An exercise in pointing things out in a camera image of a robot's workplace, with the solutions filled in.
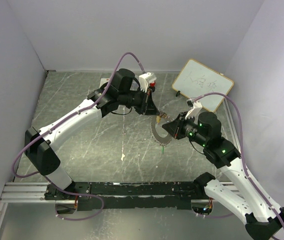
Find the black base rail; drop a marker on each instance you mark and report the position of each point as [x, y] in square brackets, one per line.
[129, 195]

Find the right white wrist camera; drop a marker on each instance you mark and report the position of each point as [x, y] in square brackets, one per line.
[195, 106]

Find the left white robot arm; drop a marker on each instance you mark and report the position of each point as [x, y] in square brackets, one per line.
[42, 144]

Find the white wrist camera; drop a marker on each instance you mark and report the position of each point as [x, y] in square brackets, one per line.
[195, 106]
[145, 80]

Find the green white staple box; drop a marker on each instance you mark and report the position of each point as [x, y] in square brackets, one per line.
[103, 81]

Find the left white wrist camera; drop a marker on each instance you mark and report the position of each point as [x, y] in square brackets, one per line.
[145, 80]

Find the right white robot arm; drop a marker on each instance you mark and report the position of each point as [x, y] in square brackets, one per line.
[260, 214]

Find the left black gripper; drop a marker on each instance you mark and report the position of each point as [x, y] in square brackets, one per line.
[151, 109]

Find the white framed whiteboard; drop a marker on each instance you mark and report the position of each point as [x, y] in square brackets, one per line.
[196, 79]

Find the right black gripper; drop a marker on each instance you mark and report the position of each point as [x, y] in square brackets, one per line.
[174, 128]

